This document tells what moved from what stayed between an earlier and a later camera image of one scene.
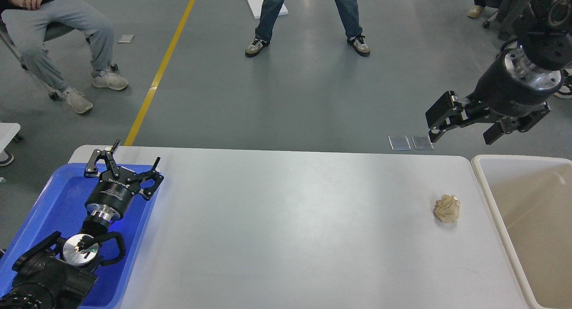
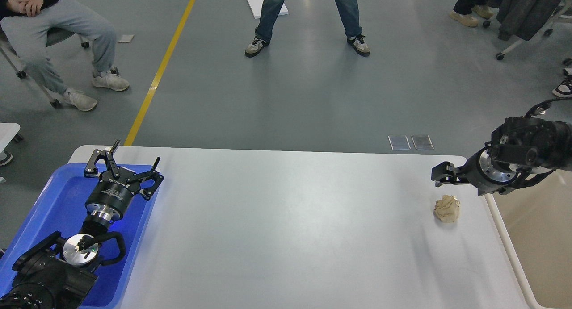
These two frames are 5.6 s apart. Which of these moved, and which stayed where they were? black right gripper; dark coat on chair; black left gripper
Moved: black right gripper
Stayed: dark coat on chair; black left gripper
